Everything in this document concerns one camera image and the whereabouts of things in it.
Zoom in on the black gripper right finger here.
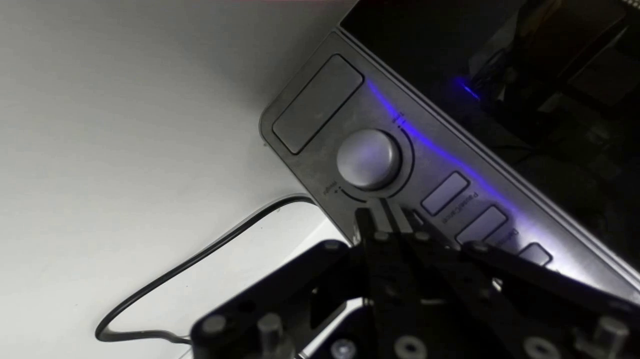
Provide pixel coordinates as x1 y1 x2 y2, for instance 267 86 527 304
378 200 640 359

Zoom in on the silver grey microwave oven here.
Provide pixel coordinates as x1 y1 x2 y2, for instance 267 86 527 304
260 0 640 300

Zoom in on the black microwave power cable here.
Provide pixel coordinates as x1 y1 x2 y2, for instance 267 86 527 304
93 196 315 346

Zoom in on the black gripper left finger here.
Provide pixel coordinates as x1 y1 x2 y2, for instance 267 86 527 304
355 210 428 359

